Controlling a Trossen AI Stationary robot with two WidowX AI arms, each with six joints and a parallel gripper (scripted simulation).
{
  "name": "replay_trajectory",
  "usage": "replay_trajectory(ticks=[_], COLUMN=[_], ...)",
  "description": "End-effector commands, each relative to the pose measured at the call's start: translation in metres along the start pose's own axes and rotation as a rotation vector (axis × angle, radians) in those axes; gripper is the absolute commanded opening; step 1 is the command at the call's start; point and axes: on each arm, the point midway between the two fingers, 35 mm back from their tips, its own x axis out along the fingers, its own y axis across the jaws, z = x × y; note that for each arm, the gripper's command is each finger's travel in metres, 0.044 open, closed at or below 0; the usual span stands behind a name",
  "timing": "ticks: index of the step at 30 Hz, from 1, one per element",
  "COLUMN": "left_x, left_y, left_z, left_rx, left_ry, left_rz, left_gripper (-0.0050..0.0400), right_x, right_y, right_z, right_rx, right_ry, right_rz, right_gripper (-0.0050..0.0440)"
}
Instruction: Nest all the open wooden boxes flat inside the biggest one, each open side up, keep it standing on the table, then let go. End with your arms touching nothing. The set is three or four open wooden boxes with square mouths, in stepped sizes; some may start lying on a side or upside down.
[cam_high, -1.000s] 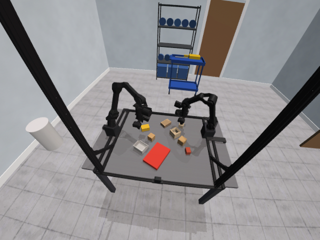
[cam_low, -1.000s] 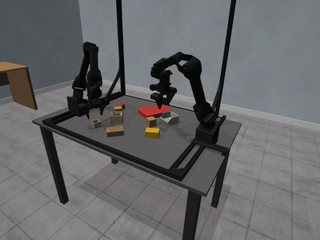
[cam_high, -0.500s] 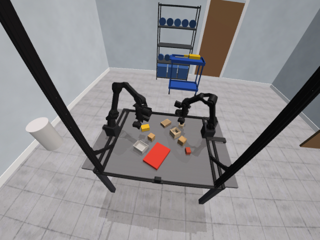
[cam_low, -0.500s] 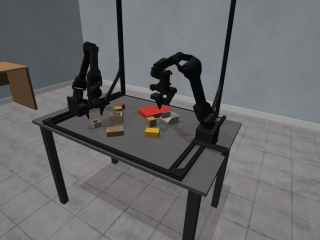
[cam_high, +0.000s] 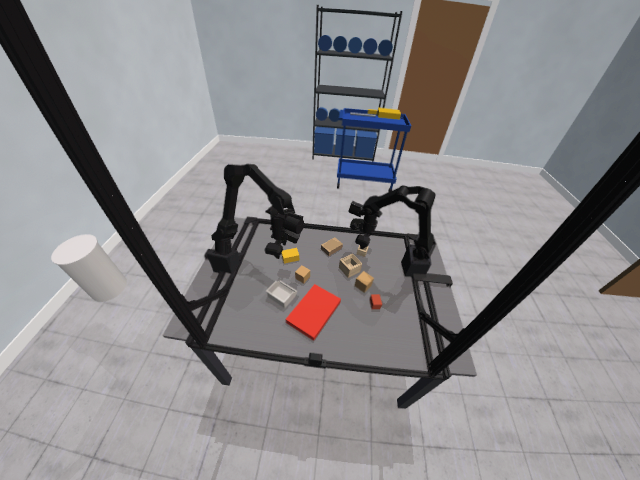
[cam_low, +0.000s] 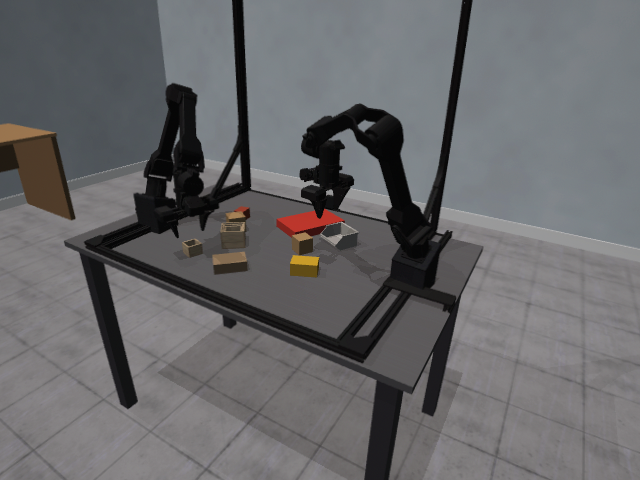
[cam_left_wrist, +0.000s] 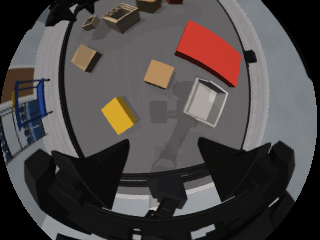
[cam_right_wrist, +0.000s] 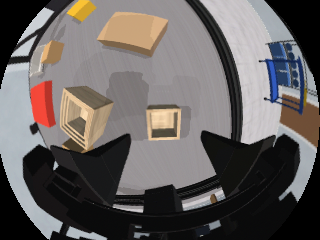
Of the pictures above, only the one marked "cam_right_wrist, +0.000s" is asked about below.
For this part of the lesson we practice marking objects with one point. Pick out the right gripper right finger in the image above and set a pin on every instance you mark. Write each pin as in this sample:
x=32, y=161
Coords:
x=231, y=159

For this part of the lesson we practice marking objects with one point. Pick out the flat red board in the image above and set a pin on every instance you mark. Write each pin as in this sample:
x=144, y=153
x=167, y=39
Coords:
x=44, y=105

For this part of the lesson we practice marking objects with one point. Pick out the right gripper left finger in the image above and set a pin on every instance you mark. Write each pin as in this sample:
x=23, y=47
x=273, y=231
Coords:
x=100, y=168

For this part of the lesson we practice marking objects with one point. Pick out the yellow block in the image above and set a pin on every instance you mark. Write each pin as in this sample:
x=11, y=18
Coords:
x=81, y=9

